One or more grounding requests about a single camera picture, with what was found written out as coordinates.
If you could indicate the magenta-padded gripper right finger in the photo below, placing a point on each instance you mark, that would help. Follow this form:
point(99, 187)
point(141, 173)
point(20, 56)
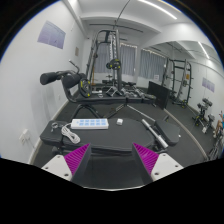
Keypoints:
point(166, 165)

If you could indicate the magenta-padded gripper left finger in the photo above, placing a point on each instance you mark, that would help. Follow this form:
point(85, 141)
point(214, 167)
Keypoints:
point(58, 165)

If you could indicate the white charger block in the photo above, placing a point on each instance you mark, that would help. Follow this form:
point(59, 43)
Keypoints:
point(119, 122)

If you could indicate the thick silver bar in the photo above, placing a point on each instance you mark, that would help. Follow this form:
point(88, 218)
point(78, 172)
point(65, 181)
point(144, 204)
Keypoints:
point(155, 133)

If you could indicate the white power strip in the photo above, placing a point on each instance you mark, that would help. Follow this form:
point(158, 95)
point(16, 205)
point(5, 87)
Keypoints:
point(90, 124)

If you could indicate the black padded flat bench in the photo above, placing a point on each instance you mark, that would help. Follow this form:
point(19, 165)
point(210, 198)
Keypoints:
point(110, 138)

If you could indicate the black exercise machine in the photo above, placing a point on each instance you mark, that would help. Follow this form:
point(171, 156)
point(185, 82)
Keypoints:
point(203, 110)

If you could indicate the black upright panel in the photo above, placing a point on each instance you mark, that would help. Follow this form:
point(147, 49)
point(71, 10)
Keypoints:
point(160, 95)

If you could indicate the chrome dumbbells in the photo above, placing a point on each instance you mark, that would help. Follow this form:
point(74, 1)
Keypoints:
point(133, 93)

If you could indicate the large black yellow weight plate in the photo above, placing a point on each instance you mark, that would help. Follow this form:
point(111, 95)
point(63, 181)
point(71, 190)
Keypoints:
point(85, 88)

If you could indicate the black power rack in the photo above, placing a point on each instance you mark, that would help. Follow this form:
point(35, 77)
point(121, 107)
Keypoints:
point(188, 83)

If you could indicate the black adjustable weight bench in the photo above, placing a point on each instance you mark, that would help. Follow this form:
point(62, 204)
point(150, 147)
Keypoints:
point(113, 99)

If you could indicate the grey window curtain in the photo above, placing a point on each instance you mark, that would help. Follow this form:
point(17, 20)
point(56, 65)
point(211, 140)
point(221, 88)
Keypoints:
point(151, 65)
point(128, 60)

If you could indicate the small black yellow weight plate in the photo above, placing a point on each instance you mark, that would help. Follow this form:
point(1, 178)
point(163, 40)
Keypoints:
point(114, 64)

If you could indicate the short ceiling light strip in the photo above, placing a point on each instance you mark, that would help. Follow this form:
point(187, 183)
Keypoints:
point(204, 50)

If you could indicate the long ceiling light strip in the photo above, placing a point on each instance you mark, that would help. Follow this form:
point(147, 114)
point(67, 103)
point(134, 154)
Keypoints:
point(156, 8)

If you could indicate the white wall outlet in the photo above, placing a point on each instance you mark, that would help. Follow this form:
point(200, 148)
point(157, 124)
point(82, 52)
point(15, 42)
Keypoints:
point(26, 133)
point(22, 139)

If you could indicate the small purple wall poster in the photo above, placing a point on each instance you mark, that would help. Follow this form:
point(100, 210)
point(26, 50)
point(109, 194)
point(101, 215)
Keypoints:
point(208, 85)

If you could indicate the small brown wall panel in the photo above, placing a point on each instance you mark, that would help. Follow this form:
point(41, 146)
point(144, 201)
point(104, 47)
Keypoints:
point(77, 51)

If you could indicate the large purple wall poster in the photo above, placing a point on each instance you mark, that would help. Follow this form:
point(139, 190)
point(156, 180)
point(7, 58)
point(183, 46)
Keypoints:
point(51, 35)

